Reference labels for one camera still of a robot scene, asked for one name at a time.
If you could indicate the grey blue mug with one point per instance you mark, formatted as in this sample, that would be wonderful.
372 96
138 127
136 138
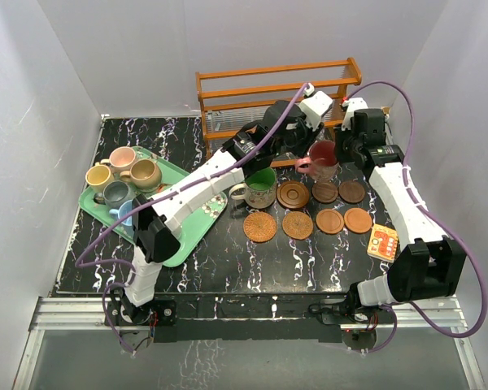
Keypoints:
116 193

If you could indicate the dark grooved wooden coaster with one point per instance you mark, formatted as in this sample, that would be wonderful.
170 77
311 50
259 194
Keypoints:
293 195

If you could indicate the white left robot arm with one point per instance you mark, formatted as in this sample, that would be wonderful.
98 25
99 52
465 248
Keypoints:
284 128

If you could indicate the dark walnut coaster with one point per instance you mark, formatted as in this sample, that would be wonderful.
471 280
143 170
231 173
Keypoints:
351 191
325 192

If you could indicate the maroon speckled mug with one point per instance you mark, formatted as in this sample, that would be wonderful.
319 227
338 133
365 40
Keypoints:
321 162

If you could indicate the beige brown mug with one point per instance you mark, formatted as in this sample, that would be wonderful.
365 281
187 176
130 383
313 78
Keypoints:
145 175

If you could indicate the yellow mug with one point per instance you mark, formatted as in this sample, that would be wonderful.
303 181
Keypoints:
99 177

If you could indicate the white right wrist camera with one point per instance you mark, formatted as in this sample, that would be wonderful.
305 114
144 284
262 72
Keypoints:
349 106

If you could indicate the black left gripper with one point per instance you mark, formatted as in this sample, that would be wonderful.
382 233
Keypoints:
310 136

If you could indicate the aluminium table frame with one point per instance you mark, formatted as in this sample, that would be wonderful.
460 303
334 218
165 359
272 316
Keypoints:
242 321

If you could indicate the smooth brown wooden coaster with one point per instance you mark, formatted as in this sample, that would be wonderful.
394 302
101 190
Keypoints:
330 221
358 220

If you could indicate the green floral mug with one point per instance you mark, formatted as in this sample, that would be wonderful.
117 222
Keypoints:
257 191

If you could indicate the orange wooden rack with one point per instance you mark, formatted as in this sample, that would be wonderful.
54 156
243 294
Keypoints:
230 99

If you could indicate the woven rattan coaster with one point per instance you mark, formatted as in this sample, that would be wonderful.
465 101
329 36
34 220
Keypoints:
259 227
297 225

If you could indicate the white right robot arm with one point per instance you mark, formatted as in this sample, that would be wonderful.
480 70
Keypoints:
429 263

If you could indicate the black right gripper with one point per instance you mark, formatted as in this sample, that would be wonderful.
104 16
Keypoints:
342 157

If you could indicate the green floral serving tray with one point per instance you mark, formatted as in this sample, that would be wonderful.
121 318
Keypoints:
192 228

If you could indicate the pink mug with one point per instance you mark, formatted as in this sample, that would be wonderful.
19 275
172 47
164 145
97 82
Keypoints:
120 159

